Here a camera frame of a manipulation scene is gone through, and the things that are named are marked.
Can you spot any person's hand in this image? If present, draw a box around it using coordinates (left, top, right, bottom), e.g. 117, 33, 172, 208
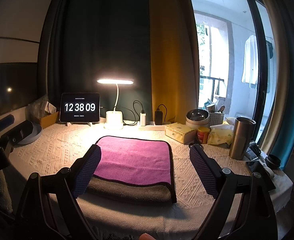
139, 233, 156, 240

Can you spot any orange can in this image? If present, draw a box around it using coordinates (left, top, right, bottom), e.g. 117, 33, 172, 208
197, 126, 210, 144

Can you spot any black device on table edge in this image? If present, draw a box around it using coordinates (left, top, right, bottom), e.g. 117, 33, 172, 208
246, 161, 276, 192

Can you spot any steel tumbler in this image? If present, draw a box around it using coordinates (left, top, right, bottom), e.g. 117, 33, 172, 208
229, 116, 256, 160

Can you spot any yellow wipes pack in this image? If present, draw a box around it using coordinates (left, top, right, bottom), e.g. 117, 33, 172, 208
207, 124, 234, 145

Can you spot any white hanging shirt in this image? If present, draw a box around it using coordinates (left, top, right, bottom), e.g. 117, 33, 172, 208
242, 35, 259, 88

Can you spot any dark green curtain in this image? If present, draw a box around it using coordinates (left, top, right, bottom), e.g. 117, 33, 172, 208
39, 0, 152, 120

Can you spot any tablet showing clock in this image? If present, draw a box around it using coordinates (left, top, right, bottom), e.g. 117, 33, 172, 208
60, 93, 100, 123

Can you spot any black power adapter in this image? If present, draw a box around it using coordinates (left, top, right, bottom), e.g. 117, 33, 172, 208
154, 108, 163, 125

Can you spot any white plastic basket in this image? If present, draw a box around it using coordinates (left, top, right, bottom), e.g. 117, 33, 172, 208
209, 112, 224, 126

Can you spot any cardboard box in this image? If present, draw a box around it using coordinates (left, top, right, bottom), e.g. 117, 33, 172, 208
39, 112, 59, 129

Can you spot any white charger plug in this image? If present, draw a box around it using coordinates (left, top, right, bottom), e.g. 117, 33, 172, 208
140, 109, 146, 126

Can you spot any white desk lamp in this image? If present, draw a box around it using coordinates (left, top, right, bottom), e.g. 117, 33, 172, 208
97, 78, 134, 129

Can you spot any yellow tissue box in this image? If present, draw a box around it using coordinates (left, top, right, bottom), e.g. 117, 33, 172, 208
165, 122, 197, 145

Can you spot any yellow curtain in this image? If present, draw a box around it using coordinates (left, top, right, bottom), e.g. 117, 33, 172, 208
149, 0, 199, 124

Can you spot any purple and grey towel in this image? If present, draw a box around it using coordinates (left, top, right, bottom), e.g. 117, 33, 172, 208
87, 136, 177, 206

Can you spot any grey blue plate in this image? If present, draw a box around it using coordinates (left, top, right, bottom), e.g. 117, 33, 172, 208
18, 123, 43, 145

